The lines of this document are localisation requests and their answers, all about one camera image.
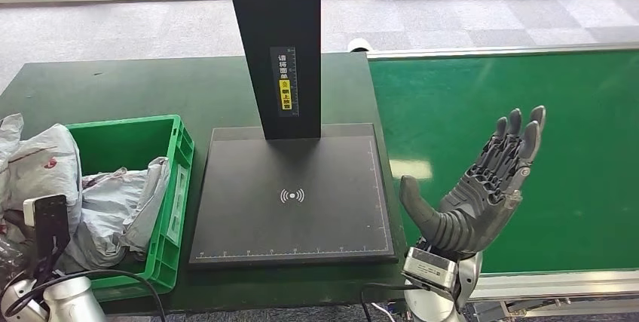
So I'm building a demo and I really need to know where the white round roller cap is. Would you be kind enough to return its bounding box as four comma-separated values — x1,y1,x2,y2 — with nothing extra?
347,38,374,54

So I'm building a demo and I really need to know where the green conveyor belt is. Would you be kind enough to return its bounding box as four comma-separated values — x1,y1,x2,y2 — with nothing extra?
368,48,639,276

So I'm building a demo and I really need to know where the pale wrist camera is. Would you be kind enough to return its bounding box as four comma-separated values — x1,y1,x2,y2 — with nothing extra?
22,195,71,281
402,247,459,301

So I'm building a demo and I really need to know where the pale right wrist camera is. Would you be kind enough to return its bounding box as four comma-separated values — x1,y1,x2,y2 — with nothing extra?
402,247,459,301

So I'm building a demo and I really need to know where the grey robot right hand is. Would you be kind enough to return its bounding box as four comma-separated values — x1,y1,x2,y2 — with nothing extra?
399,105,547,261

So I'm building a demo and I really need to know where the white parcel bag red logo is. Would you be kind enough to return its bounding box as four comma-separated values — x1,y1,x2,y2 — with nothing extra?
0,123,84,241

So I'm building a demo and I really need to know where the aluminium conveyor frame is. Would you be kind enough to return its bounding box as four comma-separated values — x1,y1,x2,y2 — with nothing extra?
365,39,639,318

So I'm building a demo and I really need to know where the dark green table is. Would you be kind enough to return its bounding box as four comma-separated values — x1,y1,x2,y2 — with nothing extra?
0,52,417,318

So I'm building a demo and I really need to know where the black yellow label sticker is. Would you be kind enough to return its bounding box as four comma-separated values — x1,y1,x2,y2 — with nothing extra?
270,46,300,118

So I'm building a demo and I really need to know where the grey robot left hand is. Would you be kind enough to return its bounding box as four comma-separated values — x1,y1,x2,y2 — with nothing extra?
0,210,38,281

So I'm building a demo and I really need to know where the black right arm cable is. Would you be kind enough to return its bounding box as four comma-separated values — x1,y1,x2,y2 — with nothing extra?
360,282,425,322

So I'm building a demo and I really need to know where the black inbound scanner machine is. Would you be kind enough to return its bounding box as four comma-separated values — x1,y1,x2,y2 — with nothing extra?
188,0,399,271

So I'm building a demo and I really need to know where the grey parcel bag red stain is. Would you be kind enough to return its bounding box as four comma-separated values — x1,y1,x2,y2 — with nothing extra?
54,167,151,273

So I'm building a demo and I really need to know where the green plastic crate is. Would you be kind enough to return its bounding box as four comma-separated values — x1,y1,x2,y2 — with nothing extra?
65,115,196,303

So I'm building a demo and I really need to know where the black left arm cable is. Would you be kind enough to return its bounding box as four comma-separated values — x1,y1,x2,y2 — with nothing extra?
0,269,168,322

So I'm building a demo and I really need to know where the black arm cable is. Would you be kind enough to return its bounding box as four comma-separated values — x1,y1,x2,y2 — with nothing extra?
360,282,425,322
0,269,168,322

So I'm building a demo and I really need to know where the white courier bag red print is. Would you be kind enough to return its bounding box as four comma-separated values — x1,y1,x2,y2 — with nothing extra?
0,112,25,161

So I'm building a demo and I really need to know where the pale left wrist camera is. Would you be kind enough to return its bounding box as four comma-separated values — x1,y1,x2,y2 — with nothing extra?
22,195,71,281

